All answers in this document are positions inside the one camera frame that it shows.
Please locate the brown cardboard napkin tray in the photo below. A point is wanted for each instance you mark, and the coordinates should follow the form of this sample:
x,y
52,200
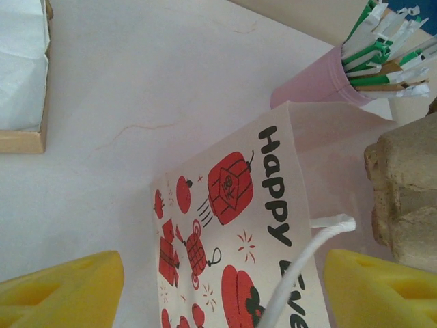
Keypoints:
x,y
24,141

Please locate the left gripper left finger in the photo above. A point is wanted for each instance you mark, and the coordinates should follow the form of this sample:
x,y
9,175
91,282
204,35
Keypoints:
x,y
61,294

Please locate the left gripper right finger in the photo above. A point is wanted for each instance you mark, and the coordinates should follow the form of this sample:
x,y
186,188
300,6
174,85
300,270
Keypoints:
x,y
382,297

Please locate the red white paper bag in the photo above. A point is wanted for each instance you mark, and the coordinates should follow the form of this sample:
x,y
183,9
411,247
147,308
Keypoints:
x,y
239,205

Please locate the brown pulp cup carrier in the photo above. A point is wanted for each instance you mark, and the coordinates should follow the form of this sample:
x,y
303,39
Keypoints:
x,y
406,191

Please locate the green white wrapped straw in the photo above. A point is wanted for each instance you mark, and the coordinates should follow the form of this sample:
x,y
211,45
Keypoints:
x,y
358,24
370,81

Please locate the white paper-wrapped straw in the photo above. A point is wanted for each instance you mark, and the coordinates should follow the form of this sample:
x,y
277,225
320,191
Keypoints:
x,y
392,30
413,90

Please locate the white paper napkins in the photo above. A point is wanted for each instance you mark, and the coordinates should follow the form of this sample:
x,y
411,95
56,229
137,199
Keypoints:
x,y
20,68

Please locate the pink straw holder cup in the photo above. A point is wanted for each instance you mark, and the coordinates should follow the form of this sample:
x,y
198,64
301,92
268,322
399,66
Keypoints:
x,y
314,82

